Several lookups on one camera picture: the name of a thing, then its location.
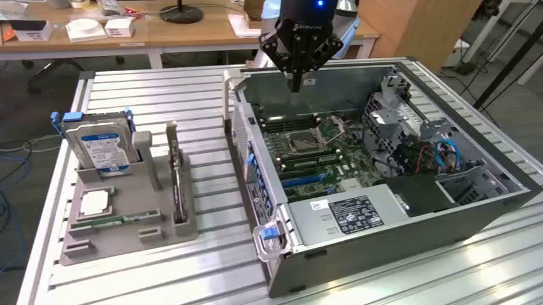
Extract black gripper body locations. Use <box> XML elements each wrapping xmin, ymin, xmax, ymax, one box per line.
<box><xmin>274</xmin><ymin>0</ymin><xmax>338</xmax><ymax>72</ymax></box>

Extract graphics card silver bracket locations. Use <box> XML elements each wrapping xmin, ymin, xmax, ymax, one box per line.
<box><xmin>164</xmin><ymin>119</ymin><xmax>189</xmax><ymax>225</ymax></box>

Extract white paper stack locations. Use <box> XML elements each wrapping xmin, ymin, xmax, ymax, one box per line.
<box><xmin>226</xmin><ymin>12</ymin><xmax>262</xmax><ymax>39</ymax></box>

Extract brown cardboard box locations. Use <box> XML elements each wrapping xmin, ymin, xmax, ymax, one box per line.
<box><xmin>241</xmin><ymin>0</ymin><xmax>266</xmax><ymax>22</ymax></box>

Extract wooden cabinet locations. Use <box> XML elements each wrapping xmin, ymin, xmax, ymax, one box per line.
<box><xmin>357</xmin><ymin>0</ymin><xmax>485</xmax><ymax>73</ymax></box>

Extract black RAM slot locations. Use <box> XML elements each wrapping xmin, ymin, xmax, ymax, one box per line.
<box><xmin>274</xmin><ymin>151</ymin><xmax>340</xmax><ymax>166</ymax></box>
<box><xmin>260</xmin><ymin>116</ymin><xmax>317</xmax><ymax>125</ymax></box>
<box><xmin>277</xmin><ymin>154</ymin><xmax>341</xmax><ymax>170</ymax></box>
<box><xmin>262</xmin><ymin>124</ymin><xmax>320</xmax><ymax>133</ymax></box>
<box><xmin>258</xmin><ymin>112</ymin><xmax>316</xmax><ymax>121</ymax></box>
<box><xmin>261</xmin><ymin>120</ymin><xmax>317</xmax><ymax>129</ymax></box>

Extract black round lamp base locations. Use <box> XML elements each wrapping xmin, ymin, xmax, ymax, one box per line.
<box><xmin>160</xmin><ymin>0</ymin><xmax>204</xmax><ymax>25</ymax></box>

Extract silver disk bay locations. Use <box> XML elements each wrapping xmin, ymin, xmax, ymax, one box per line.
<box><xmin>362</xmin><ymin>91</ymin><xmax>425</xmax><ymax>168</ymax></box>
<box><xmin>434</xmin><ymin>165</ymin><xmax>512</xmax><ymax>206</ymax></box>

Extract white unit red button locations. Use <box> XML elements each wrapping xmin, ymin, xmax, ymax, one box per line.
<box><xmin>440</xmin><ymin>37</ymin><xmax>472</xmax><ymax>68</ymax></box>

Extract metal socket cover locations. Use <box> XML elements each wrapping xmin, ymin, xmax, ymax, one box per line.
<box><xmin>316</xmin><ymin>113</ymin><xmax>345</xmax><ymax>150</ymax></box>

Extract CPU socket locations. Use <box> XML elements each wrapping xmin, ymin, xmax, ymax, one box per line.
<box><xmin>284</xmin><ymin>129</ymin><xmax>329</xmax><ymax>157</ymax></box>

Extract black floor device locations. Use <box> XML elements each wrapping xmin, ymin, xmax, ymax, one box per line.
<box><xmin>453</xmin><ymin>62</ymin><xmax>478</xmax><ymax>76</ymax></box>

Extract green motherboard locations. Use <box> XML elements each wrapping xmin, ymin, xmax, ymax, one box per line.
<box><xmin>253</xmin><ymin>106</ymin><xmax>388</xmax><ymax>204</ymax></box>

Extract small white box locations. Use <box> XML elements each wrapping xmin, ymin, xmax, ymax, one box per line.
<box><xmin>102</xmin><ymin>17</ymin><xmax>136</xmax><ymax>38</ymax></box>

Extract installed dark RAM stick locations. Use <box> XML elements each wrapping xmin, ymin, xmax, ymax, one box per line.
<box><xmin>278</xmin><ymin>158</ymin><xmax>344</xmax><ymax>175</ymax></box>

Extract clear bag grey item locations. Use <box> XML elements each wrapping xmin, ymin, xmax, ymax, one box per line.
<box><xmin>95</xmin><ymin>0</ymin><xmax>128</xmax><ymax>17</ymax></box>

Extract blue expansion slot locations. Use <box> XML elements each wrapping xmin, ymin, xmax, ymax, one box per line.
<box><xmin>280</xmin><ymin>175</ymin><xmax>322</xmax><ymax>189</ymax></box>

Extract black stand pole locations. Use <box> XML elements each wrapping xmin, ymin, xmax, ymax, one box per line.
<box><xmin>472</xmin><ymin>18</ymin><xmax>543</xmax><ymax>111</ymax></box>

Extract small silver heatsink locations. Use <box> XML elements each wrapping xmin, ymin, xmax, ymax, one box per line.
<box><xmin>338</xmin><ymin>178</ymin><xmax>362</xmax><ymax>192</ymax></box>

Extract hard disk blue caddy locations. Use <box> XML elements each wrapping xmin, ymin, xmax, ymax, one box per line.
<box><xmin>49</xmin><ymin>107</ymin><xmax>142</xmax><ymax>177</ymax></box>

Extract grey power supply unit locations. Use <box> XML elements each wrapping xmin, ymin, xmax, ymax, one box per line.
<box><xmin>281</xmin><ymin>184</ymin><xmax>410</xmax><ymax>248</ymax></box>

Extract black office chair base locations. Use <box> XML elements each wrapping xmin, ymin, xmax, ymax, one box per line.
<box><xmin>19</xmin><ymin>58</ymin><xmax>87</xmax><ymax>95</ymax></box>

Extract white box black lid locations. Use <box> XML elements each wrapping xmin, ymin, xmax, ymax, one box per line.
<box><xmin>7</xmin><ymin>20</ymin><xmax>54</xmax><ymax>42</ymax></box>

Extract white paper sheets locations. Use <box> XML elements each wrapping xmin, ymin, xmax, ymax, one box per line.
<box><xmin>0</xmin><ymin>0</ymin><xmax>33</xmax><ymax>23</ymax></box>

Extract black open PC case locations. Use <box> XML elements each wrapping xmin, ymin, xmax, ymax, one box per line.
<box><xmin>222</xmin><ymin>60</ymin><xmax>543</xmax><ymax>299</ymax></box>

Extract silver CPU chip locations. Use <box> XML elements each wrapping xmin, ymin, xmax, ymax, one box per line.
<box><xmin>78</xmin><ymin>190</ymin><xmax>110</xmax><ymax>216</ymax></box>

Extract green RAM stick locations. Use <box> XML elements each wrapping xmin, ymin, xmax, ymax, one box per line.
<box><xmin>69</xmin><ymin>211</ymin><xmax>162</xmax><ymax>230</ymax></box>

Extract grey parts rack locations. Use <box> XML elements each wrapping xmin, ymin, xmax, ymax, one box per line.
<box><xmin>58</xmin><ymin>129</ymin><xmax>200</xmax><ymax>267</ymax></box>

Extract wooden desk white frame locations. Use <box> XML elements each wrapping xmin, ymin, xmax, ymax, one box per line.
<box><xmin>0</xmin><ymin>0</ymin><xmax>164</xmax><ymax>70</ymax></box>
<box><xmin>146</xmin><ymin>0</ymin><xmax>381</xmax><ymax>61</ymax></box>

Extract white table frame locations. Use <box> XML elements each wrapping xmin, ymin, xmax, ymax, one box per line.
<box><xmin>460</xmin><ymin>0</ymin><xmax>543</xmax><ymax>86</ymax></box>

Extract thin red wire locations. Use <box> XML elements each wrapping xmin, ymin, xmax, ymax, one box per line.
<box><xmin>413</xmin><ymin>147</ymin><xmax>428</xmax><ymax>174</ymax></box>

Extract blue SATA wire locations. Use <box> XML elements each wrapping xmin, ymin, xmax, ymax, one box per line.
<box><xmin>432</xmin><ymin>138</ymin><xmax>464</xmax><ymax>175</ymax></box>

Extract grey floor cable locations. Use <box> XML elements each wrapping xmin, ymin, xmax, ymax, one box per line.
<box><xmin>0</xmin><ymin>135</ymin><xmax>63</xmax><ymax>153</ymax></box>

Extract blue floor cable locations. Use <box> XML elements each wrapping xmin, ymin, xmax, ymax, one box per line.
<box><xmin>0</xmin><ymin>152</ymin><xmax>33</xmax><ymax>274</ymax></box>

